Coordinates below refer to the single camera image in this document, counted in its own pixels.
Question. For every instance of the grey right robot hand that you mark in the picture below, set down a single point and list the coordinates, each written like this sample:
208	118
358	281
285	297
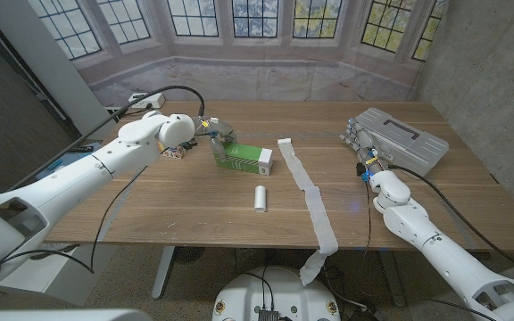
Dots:
366	142

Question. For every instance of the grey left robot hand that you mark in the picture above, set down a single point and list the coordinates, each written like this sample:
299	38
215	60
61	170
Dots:
219	131

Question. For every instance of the green cardboard package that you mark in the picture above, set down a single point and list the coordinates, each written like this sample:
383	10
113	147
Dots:
246	158

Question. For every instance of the white bandage strip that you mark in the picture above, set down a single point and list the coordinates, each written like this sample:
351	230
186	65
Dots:
312	200

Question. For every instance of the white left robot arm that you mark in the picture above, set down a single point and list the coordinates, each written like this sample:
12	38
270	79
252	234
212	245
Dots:
83	174

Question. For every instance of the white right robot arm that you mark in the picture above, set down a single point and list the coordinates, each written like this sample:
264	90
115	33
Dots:
444	254

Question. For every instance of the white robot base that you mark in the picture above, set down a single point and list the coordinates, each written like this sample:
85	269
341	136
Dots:
275	294

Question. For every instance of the grey clamshell container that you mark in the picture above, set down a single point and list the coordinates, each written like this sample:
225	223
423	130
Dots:
400	138

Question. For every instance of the white bandage roll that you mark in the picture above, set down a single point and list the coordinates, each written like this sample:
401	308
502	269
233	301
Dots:
260	198

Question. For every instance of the colourful block print box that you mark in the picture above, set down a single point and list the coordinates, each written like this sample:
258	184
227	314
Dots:
174	153

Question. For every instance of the printed window backdrop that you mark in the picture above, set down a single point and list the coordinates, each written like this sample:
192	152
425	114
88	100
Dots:
257	76

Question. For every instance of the white power strip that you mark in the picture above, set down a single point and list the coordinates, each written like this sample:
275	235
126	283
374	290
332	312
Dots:
145	100

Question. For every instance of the short grey tape line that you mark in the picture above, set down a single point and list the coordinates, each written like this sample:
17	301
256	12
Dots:
114	214

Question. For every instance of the grey table leg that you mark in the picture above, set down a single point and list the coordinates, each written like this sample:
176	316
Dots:
163	272
393	276

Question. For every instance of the black remote control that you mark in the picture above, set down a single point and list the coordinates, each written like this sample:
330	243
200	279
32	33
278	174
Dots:
80	149

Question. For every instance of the blue mat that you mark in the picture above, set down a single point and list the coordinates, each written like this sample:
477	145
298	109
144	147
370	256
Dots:
76	158

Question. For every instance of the small blue device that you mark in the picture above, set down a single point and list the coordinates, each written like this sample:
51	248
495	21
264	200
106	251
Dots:
55	164

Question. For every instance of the white robot torso cover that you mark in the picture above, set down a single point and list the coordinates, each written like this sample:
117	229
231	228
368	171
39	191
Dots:
60	316

